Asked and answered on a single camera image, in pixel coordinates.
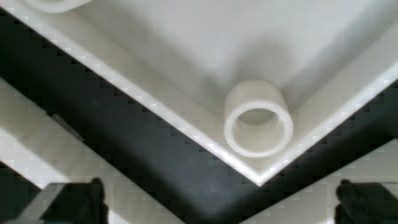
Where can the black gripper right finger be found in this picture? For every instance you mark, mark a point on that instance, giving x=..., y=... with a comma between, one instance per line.
x=366, y=203

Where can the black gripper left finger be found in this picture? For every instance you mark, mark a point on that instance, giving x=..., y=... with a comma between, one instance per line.
x=67, y=204

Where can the white square tabletop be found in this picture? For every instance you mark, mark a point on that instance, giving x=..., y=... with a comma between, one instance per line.
x=176, y=49

